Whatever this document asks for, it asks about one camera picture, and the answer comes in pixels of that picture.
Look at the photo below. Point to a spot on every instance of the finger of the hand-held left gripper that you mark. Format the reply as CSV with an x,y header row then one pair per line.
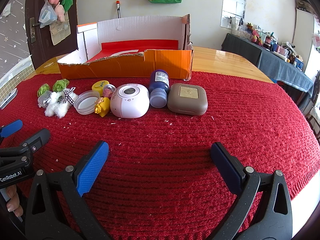
x,y
12,127
40,137

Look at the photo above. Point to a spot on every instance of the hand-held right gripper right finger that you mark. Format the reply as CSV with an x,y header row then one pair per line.
x,y
226,167

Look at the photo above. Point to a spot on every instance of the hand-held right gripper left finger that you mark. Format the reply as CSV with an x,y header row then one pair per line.
x,y
92,167

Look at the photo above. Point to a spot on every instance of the white plush bunny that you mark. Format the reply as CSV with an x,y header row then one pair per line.
x,y
58,107

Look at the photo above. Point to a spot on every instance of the small clear plastic case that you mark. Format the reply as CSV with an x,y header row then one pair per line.
x,y
43,100

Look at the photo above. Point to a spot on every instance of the green fuzzy ball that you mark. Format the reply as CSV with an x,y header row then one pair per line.
x,y
43,90
60,85

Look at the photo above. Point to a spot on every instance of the clear plastic lid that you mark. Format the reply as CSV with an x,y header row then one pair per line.
x,y
86,103

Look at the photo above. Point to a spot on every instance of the yellow doll figure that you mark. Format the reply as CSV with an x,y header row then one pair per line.
x,y
103,107

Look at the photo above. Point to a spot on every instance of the white pink round device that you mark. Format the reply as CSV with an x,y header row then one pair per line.
x,y
130,105

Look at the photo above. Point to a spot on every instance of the brown rounded case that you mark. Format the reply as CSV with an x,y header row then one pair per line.
x,y
187,102

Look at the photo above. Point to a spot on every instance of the small pink charm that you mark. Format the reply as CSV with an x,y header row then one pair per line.
x,y
108,91

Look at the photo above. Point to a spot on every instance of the yellow bottle cap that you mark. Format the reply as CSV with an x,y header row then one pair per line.
x,y
100,85

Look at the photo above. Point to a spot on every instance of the dark blue bottle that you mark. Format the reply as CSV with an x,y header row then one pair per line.
x,y
158,87

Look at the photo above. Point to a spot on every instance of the orange cardboard box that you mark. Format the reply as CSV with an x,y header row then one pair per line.
x,y
125,67

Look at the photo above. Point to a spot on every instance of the person's left hand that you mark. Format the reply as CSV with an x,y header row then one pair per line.
x,y
13,201

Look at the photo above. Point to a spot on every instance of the grey phone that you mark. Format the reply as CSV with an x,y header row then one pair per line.
x,y
7,99

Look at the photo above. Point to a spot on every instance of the red knitted blanket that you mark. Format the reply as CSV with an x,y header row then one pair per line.
x,y
162,135

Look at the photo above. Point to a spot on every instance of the beige paper tag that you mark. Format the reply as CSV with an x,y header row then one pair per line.
x,y
49,65

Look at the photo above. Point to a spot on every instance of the side table with dark cloth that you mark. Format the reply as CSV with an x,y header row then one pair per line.
x,y
275,65

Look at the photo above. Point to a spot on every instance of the clear plastic bag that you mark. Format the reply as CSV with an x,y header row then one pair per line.
x,y
47,16

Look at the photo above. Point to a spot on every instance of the dark brown door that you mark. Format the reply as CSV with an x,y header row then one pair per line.
x,y
35,5

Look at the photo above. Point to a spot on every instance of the cluster of bottles and cosmetics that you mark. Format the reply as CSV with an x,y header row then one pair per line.
x,y
270,42

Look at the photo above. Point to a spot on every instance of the green plush toy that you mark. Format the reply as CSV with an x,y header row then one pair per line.
x,y
67,1

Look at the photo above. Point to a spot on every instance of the white wardrobe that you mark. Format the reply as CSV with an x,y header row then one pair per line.
x,y
303,30

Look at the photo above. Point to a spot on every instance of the wall mirror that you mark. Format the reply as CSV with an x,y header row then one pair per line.
x,y
232,7

